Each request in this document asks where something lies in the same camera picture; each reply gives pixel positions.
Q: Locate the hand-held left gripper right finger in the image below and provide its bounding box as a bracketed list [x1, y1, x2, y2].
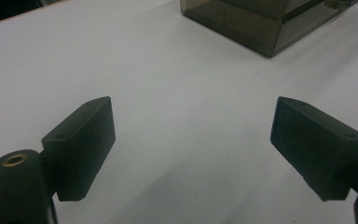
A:
[269, 96, 358, 203]

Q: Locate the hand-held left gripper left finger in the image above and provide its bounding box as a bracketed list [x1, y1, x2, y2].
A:
[41, 95, 117, 203]

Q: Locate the smoked transparent plastic drawer box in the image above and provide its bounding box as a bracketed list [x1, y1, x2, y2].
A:
[180, 0, 358, 59]

